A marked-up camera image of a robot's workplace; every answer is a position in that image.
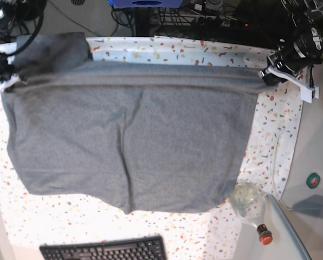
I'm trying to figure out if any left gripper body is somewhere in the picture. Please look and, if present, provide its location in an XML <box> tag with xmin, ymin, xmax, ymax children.
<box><xmin>267</xmin><ymin>44</ymin><xmax>323</xmax><ymax>73</ymax></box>

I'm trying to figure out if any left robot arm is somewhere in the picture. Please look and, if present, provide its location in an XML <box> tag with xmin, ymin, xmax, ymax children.
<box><xmin>260</xmin><ymin>1</ymin><xmax>323</xmax><ymax>86</ymax></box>

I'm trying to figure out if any grey metal bar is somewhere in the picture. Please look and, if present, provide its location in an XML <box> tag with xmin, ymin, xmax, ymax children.
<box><xmin>267</xmin><ymin>194</ymin><xmax>312</xmax><ymax>259</ymax></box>

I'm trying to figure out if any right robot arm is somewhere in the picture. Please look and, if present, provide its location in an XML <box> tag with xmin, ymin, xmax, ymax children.
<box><xmin>0</xmin><ymin>1</ymin><xmax>47</xmax><ymax>81</ymax></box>

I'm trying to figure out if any black power strip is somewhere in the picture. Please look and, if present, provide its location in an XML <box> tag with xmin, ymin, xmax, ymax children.
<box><xmin>191</xmin><ymin>16</ymin><xmax>251</xmax><ymax>28</ymax></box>

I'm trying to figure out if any grey t-shirt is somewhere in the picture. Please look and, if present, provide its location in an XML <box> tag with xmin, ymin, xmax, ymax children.
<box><xmin>2</xmin><ymin>33</ymin><xmax>271</xmax><ymax>213</ymax></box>

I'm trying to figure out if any clear bottle with orange cap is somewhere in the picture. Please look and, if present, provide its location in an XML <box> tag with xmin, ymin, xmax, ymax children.
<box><xmin>229</xmin><ymin>181</ymin><xmax>273</xmax><ymax>245</ymax></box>

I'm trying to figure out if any black keyboard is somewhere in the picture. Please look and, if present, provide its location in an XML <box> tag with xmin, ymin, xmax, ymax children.
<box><xmin>39</xmin><ymin>236</ymin><xmax>167</xmax><ymax>260</ymax></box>

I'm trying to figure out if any green tape roll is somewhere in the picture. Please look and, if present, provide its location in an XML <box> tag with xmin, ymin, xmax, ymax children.
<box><xmin>306</xmin><ymin>173</ymin><xmax>321</xmax><ymax>189</ymax></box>

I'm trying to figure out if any terrazzo patterned tablecloth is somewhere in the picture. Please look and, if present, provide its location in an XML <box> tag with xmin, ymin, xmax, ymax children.
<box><xmin>0</xmin><ymin>36</ymin><xmax>303</xmax><ymax>259</ymax></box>

